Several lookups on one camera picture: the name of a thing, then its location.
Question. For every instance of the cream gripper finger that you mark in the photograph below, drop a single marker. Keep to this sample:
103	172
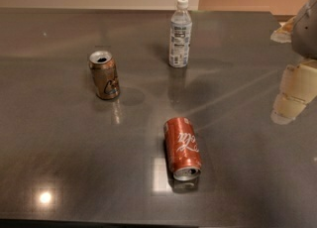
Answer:
283	33
297	89

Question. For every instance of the red coke can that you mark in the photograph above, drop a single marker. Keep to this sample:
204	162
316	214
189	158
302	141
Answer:
183	155

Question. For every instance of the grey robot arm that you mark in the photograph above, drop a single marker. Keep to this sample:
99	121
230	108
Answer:
304	33

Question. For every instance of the brown soda can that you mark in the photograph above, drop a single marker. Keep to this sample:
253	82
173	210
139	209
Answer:
104	74

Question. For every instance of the clear plastic water bottle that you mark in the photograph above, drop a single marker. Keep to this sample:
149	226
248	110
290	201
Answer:
180	35

